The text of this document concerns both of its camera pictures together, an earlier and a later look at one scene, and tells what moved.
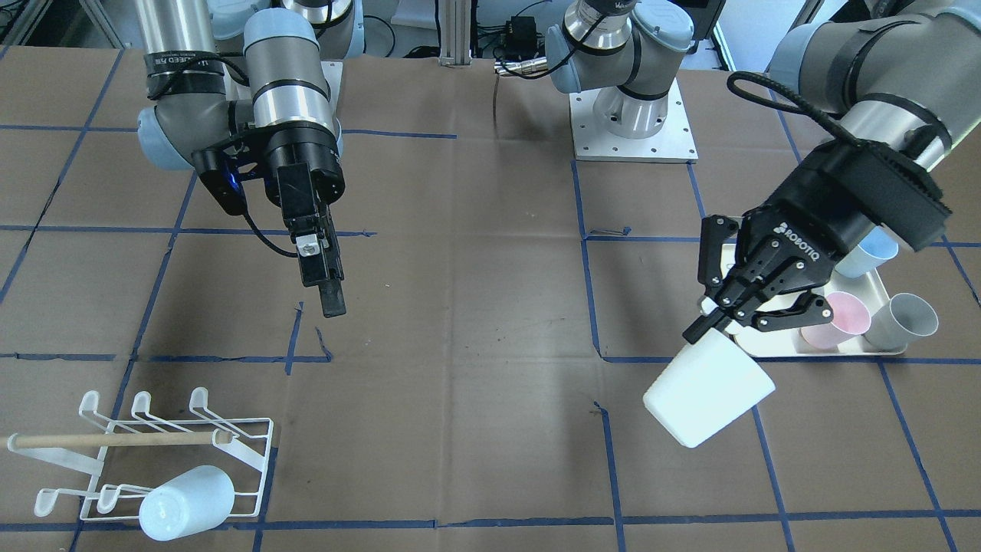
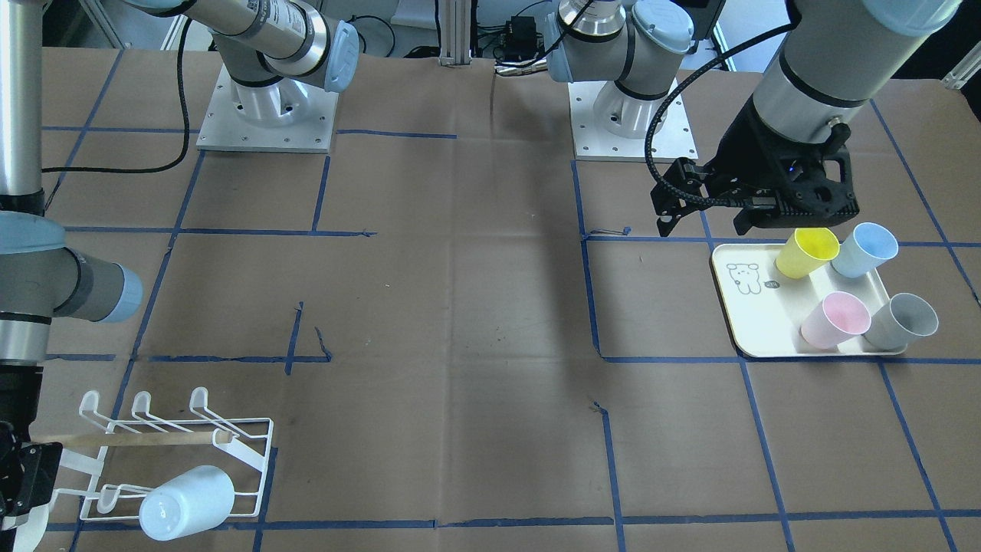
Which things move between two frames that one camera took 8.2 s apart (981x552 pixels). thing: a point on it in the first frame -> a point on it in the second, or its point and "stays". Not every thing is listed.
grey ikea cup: x=903 y=319 stays
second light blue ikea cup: x=876 y=248 stays
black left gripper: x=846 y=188 -> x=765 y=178
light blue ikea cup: x=188 y=504 stays
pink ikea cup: x=851 y=318 stays
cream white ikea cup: x=706 y=388 -> x=30 y=529
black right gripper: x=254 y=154 -> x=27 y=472
